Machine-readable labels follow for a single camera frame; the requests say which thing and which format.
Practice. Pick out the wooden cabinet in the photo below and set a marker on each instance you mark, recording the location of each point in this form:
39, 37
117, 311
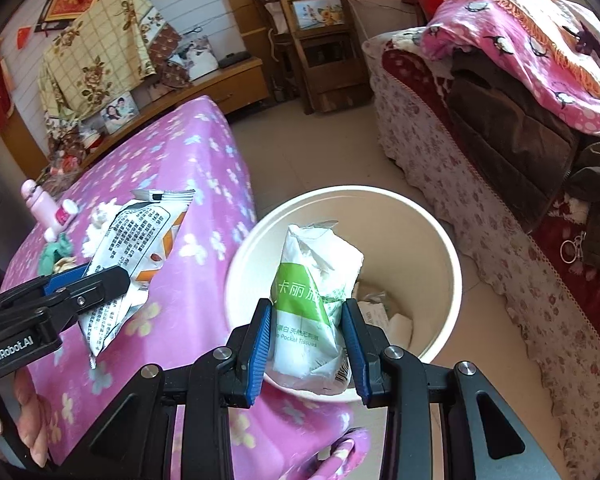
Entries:
230, 85

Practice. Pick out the green plush toy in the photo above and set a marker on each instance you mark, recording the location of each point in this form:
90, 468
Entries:
52, 255

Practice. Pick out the pink water bottle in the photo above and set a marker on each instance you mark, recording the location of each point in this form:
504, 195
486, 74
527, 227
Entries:
39, 205

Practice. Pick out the framed flower picture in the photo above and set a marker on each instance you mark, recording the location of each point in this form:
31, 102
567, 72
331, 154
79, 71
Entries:
317, 14

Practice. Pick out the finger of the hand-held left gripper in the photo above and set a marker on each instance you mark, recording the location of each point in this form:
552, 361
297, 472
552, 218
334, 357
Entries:
67, 279
95, 292

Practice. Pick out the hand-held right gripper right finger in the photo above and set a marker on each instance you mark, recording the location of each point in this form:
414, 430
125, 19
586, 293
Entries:
352, 350

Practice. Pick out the black flat box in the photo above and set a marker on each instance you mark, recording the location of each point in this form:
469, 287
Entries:
234, 60

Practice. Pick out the yellow checked floral cloth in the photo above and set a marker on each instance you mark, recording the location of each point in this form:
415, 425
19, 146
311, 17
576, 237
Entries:
95, 55

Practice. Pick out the silver orange snack wrapper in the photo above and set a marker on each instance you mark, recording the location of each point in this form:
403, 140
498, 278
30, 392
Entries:
130, 230

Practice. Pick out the dark wooden chair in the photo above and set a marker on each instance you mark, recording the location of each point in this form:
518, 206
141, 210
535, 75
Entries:
325, 75

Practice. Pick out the sofa with floral cover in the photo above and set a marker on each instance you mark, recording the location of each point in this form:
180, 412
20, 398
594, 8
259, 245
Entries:
430, 160

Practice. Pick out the white round trash bin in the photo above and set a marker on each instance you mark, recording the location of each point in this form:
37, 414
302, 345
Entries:
420, 260

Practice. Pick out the person's left hand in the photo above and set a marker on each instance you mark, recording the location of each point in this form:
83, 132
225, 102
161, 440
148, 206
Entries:
20, 415

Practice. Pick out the pink fringed blanket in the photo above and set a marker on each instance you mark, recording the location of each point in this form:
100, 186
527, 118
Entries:
520, 35

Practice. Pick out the pink patterned cloth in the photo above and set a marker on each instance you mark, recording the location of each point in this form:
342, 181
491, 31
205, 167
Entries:
345, 455

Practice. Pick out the dark brown jacket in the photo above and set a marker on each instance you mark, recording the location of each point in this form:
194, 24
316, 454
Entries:
510, 150

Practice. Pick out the brown patterned cloth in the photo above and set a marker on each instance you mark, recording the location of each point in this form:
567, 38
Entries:
167, 55

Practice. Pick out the white green tissue packet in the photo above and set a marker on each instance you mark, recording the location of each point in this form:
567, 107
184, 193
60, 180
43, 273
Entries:
305, 285

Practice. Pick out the crumpled white packaging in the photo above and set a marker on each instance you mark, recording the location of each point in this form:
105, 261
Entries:
385, 315

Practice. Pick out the crumpled white tissue paper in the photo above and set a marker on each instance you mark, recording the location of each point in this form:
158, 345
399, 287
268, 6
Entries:
100, 225

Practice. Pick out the crumpled beige paper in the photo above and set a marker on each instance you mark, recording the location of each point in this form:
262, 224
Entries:
66, 262

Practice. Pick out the framed couple photo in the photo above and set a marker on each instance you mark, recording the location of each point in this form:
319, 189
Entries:
119, 112

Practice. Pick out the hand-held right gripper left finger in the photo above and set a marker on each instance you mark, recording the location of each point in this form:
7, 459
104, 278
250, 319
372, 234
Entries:
260, 355

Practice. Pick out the white bottle with pink label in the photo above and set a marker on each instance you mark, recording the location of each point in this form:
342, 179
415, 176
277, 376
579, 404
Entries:
62, 217

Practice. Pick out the unframed portrait photo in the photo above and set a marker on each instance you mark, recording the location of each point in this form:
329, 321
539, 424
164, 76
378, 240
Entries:
197, 57

